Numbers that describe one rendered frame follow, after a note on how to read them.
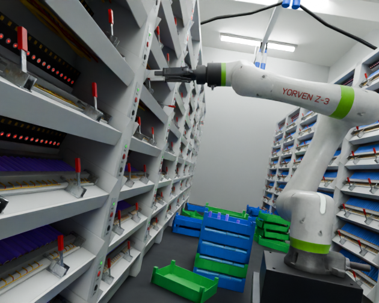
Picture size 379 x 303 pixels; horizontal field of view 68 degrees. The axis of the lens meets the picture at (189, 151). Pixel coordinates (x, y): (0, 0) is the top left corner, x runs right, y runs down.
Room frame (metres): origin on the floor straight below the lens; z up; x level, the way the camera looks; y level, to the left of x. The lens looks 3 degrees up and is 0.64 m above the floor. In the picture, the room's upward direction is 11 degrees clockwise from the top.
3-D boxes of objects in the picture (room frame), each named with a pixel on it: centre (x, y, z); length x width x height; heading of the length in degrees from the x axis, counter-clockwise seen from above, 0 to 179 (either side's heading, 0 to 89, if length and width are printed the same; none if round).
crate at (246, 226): (1.75, -0.31, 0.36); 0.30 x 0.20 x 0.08; 85
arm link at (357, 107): (0.98, -0.55, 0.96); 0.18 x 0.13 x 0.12; 92
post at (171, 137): (2.31, 0.19, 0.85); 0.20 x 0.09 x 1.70; 85
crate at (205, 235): (1.75, -0.31, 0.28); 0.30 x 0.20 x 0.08; 85
